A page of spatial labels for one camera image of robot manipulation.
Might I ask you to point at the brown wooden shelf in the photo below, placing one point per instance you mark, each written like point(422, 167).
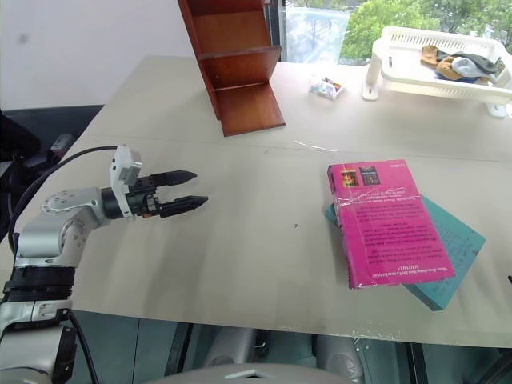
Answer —
point(240, 72)

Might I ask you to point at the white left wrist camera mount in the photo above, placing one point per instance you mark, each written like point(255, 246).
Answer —
point(122, 168)

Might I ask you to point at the teal paperback book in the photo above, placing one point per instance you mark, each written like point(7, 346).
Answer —
point(456, 248)

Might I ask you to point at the silver robot torso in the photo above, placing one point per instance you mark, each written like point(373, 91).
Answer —
point(240, 374)

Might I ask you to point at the grey light sock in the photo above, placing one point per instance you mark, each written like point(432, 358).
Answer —
point(466, 67)

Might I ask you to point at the small clear plastic packet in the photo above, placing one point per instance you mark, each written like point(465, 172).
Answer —
point(326, 88)

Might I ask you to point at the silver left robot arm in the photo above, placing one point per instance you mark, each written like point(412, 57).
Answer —
point(76, 208)

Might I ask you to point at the pink paperback book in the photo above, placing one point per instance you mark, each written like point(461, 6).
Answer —
point(390, 224)

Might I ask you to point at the white plastic slatted basket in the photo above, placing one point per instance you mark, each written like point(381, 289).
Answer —
point(404, 76)

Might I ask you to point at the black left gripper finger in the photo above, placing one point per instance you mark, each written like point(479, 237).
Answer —
point(176, 177)
point(185, 204)

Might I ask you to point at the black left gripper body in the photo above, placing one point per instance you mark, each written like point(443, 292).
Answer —
point(141, 197)

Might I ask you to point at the brown knitted sock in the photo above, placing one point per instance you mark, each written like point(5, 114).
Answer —
point(436, 60)

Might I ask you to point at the grey rounded robot leg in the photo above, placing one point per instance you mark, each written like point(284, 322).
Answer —
point(230, 346)
point(340, 356)

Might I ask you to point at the dark window frame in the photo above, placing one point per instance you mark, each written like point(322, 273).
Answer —
point(275, 28)

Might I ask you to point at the items in basket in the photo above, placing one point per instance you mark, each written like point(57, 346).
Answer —
point(480, 62)

